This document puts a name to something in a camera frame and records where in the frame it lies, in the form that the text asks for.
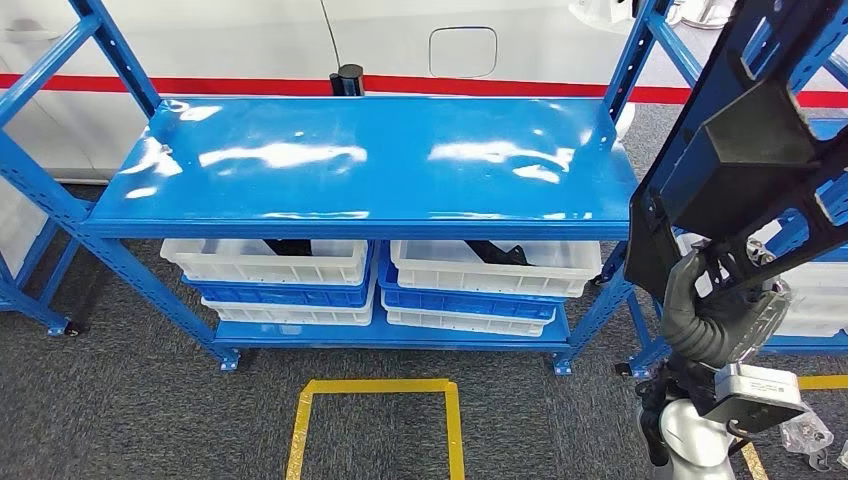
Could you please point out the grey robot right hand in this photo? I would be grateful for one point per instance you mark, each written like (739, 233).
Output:
(682, 285)

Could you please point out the black plastic frame part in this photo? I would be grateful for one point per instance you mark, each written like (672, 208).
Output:
(748, 152)

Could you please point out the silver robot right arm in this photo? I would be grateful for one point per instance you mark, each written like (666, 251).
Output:
(689, 437)

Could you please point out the black part in bin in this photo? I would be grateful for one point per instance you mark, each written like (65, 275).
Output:
(497, 253)
(288, 248)

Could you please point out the yellow floor tape square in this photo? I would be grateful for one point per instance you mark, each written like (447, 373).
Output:
(821, 382)
(378, 386)

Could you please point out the small clear plastic bag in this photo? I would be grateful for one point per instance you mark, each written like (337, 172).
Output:
(843, 456)

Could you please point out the red barrier belt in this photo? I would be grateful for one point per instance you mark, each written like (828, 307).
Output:
(199, 86)
(497, 87)

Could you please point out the white car body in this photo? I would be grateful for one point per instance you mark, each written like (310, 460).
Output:
(199, 33)

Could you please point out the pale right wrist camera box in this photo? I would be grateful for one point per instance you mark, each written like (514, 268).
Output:
(755, 391)

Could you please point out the black stanchion post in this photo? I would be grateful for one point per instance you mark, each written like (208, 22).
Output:
(348, 79)

